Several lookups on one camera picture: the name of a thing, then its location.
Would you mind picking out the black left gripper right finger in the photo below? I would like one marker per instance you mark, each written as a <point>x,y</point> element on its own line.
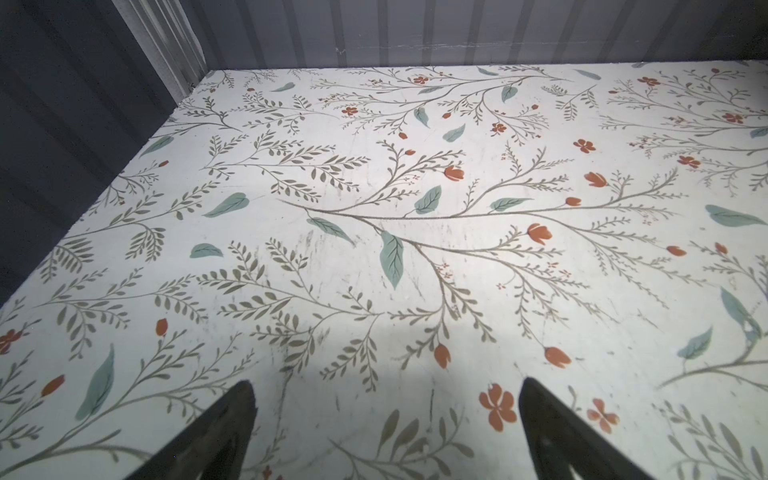
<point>562,446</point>

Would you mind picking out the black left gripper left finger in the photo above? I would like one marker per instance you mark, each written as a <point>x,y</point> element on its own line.
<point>213,446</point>

